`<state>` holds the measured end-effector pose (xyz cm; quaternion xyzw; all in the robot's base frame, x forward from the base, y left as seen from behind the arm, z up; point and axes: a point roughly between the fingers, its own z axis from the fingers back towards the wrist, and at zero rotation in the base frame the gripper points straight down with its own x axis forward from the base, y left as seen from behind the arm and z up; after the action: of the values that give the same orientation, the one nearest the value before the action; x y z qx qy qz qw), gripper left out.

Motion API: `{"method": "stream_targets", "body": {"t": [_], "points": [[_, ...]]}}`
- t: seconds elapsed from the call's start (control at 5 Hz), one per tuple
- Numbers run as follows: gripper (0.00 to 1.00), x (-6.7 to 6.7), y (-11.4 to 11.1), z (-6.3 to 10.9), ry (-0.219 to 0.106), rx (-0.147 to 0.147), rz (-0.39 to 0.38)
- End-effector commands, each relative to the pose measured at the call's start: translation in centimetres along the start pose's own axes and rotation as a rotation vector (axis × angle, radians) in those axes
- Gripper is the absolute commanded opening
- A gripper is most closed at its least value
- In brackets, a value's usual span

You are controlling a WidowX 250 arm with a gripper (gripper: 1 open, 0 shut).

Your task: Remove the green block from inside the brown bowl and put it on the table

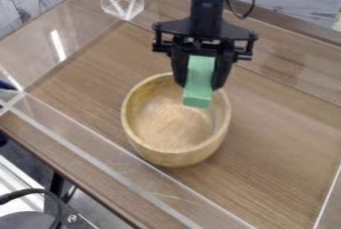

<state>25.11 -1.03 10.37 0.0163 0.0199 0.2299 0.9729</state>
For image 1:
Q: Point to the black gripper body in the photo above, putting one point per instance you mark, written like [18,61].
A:
[203,33]

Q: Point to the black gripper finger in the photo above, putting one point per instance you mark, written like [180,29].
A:
[223,60]
[178,62]

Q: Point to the green rectangular block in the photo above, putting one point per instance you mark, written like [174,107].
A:
[196,91]

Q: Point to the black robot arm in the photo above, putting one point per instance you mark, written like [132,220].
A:
[203,34]

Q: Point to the brown wooden bowl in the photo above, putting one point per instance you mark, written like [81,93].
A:
[172,135]

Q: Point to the blue object at edge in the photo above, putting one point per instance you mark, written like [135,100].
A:
[5,86]

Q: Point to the black table leg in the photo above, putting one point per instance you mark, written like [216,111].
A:
[56,184]

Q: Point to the clear acrylic corner bracket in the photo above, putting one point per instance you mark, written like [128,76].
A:
[123,9]

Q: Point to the grey metal base plate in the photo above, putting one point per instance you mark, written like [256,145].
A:
[65,217]

